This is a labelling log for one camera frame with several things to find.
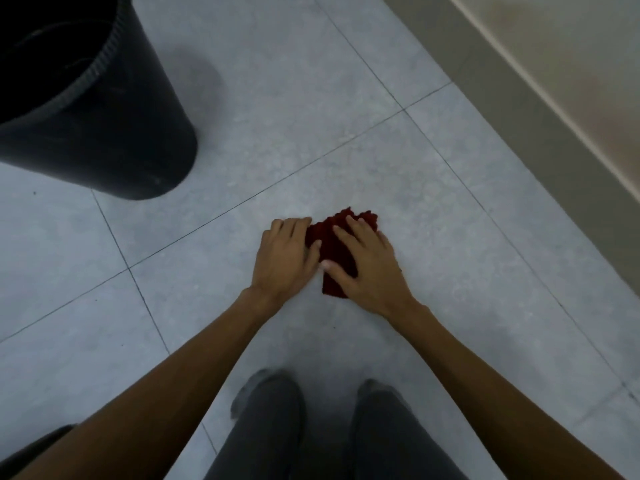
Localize dark grey trousers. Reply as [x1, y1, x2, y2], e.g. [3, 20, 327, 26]
[204, 374, 471, 480]

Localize person's right forearm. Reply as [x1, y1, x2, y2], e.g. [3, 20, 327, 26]
[389, 304, 628, 480]

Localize person's right hand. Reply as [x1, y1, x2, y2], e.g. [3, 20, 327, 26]
[320, 215, 426, 321]

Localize person's left hand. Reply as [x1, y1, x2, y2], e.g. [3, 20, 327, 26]
[249, 217, 323, 304]

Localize black plastic waste bin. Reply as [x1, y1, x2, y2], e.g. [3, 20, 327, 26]
[0, 0, 199, 201]

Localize dark red cloth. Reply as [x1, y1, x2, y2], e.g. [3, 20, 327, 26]
[304, 207, 381, 298]

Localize person's left forearm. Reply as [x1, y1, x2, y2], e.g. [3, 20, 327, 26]
[11, 288, 281, 480]

